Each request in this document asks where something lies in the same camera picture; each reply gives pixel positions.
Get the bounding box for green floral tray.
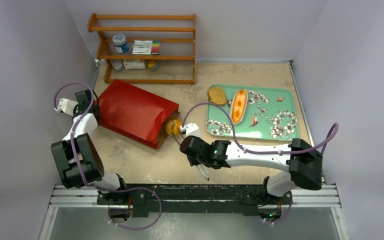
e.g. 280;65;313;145
208;84;301;141

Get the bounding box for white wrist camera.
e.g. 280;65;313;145
179;122;201;138
54;98;78;117

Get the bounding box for clear plastic bottle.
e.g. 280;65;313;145
110;59;124;71

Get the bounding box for blue lidded jar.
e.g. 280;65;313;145
112;34;129;54

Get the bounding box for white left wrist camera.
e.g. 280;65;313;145
54;98;78;117

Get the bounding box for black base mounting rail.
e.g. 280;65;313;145
97;183;292;218

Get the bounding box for red paper bag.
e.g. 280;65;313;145
98;79;180;150

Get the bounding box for metal tongs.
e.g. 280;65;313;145
172;134;210;181

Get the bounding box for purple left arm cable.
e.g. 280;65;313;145
53;82;163;232

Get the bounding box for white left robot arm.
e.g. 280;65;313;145
50;90;129;205

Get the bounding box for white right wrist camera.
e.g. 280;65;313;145
179;122;201;138

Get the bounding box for yellow grey cube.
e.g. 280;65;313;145
147;60;159;71

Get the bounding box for fake baguette bread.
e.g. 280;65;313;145
229;89;248;125

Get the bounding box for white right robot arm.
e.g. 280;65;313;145
179;135;323;204

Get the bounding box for small white box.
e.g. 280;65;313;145
123;59;146;70

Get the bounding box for coloured marker set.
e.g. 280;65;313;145
131;40;161;55

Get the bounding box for wooden shelf rack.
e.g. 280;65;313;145
87;13;197;85

